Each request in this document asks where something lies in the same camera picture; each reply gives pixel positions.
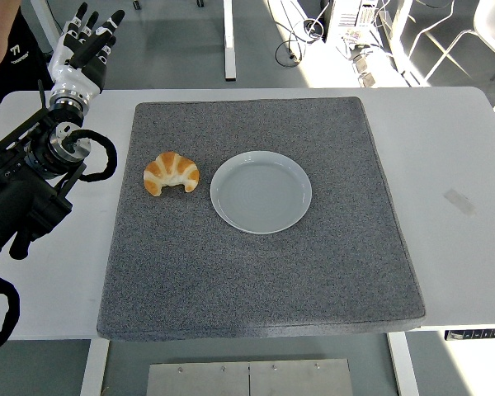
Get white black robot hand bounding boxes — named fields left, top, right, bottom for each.
left=47, top=2, right=126, bottom=102

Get golden croissant bread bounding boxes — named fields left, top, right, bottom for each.
left=143, top=151, right=201, bottom=197

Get pale grey round plate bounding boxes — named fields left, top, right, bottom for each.
left=210, top=150, right=314, bottom=236

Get grey metal plate with screws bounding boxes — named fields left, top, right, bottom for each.
left=248, top=358, right=354, bottom=396
left=145, top=361, right=251, bottom=396

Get person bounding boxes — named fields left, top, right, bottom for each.
left=0, top=0, right=57, bottom=135

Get slanted white desk leg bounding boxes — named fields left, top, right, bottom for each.
left=29, top=0, right=65, bottom=46

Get straight white desk leg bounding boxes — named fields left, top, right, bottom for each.
left=223, top=0, right=238, bottom=81

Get grey speckled felt mat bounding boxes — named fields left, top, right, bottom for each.
left=96, top=96, right=427, bottom=343

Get white equipment box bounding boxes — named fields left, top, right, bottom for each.
left=324, top=0, right=383, bottom=42

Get white table leg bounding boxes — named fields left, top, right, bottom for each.
left=386, top=332, right=421, bottom=396
left=78, top=338, right=111, bottom=396

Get white power strip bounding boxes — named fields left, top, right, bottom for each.
left=352, top=45, right=397, bottom=87

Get clear tape patch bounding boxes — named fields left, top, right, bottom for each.
left=443, top=188, right=477, bottom=218

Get table height control panel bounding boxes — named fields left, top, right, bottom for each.
left=444, top=328, right=495, bottom=342

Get black looped floor cable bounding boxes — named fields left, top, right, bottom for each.
left=275, top=18, right=327, bottom=64

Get white wire frame chair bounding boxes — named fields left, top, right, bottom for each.
left=403, top=0, right=495, bottom=112

